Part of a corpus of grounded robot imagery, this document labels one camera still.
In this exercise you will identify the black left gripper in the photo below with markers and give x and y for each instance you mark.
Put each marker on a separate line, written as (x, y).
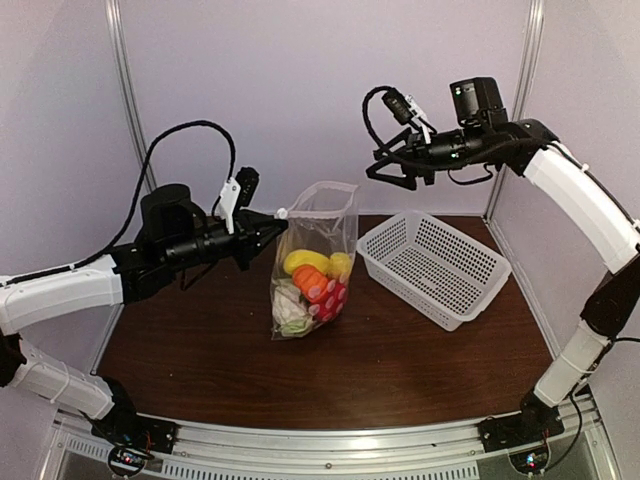
(249, 240)

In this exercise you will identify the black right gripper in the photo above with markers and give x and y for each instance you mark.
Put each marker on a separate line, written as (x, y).
(414, 162)

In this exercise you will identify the yellow toy pepper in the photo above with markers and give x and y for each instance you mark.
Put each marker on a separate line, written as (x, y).
(302, 257)

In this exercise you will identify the clear zip top bag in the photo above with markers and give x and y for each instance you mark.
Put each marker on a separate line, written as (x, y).
(323, 218)

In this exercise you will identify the orange toy pumpkin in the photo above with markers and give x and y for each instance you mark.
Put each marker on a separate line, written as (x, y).
(311, 282)

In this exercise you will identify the yellow toy banana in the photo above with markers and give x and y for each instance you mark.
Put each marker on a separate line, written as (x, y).
(340, 266)

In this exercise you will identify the white toy cauliflower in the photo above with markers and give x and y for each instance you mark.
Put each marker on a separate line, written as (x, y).
(290, 312)

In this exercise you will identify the red toy bell pepper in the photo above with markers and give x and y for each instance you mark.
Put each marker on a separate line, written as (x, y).
(329, 307)

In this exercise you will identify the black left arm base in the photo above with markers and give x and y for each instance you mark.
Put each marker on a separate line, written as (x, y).
(124, 426)

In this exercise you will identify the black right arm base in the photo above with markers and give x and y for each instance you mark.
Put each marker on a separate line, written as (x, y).
(535, 421)

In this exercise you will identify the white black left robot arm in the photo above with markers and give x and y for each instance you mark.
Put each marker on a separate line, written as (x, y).
(174, 237)

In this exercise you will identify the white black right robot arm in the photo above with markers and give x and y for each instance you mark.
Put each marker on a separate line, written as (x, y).
(485, 135)

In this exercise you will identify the white perforated plastic basket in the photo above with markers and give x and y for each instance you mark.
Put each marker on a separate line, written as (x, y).
(446, 275)

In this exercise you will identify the left round circuit board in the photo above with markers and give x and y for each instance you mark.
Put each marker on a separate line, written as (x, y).
(124, 461)

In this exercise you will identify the round circuit board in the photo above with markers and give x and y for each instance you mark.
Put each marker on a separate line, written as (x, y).
(124, 461)
(530, 461)

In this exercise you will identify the right round circuit board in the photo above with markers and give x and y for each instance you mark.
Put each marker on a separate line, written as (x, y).
(530, 461)

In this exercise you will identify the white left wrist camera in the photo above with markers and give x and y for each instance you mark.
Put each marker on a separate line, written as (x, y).
(235, 194)

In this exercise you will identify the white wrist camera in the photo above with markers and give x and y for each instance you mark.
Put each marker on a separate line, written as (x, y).
(406, 111)
(235, 194)

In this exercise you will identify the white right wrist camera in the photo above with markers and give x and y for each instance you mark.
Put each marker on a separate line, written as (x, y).
(406, 111)

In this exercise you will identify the right aluminium frame post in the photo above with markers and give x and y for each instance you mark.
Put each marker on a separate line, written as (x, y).
(533, 34)

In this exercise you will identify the aluminium frame post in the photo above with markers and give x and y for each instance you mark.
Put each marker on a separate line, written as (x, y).
(533, 34)
(123, 71)

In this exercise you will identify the left aluminium frame post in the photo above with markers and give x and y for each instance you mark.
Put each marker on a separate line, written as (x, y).
(123, 71)

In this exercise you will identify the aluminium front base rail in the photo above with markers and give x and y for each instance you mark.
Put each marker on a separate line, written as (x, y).
(450, 450)

